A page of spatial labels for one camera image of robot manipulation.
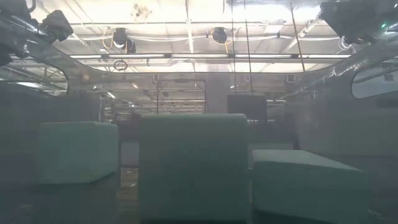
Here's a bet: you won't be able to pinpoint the teal cube block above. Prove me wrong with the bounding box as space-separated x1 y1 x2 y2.
138 113 250 223
37 120 121 185

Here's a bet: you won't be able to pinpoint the teal rectangular block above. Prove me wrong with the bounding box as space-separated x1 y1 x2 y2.
251 149 371 224

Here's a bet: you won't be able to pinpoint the white square pillar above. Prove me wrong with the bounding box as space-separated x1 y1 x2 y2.
206 73 231 114

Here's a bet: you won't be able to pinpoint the black monitor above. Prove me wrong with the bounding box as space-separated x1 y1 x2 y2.
226 94 268 123

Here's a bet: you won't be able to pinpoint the dark smoky plastic bin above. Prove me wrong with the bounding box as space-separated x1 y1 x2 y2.
0 0 398 224

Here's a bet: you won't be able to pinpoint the black metal frame stand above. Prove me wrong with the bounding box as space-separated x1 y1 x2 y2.
155 78 207 114

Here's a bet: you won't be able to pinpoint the black single ceiling cable reel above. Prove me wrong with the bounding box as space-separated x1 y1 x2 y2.
211 26 229 45

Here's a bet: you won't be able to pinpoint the black thin cable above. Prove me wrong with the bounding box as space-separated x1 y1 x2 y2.
230 0 237 96

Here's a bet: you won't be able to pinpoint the black coiled cable ring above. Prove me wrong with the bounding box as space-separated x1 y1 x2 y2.
113 59 129 72

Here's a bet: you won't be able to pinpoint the black double ceiling cable reel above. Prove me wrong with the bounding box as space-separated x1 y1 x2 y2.
111 27 137 54

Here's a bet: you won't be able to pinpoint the yellow power cable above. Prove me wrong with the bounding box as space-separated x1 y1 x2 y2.
290 0 307 73

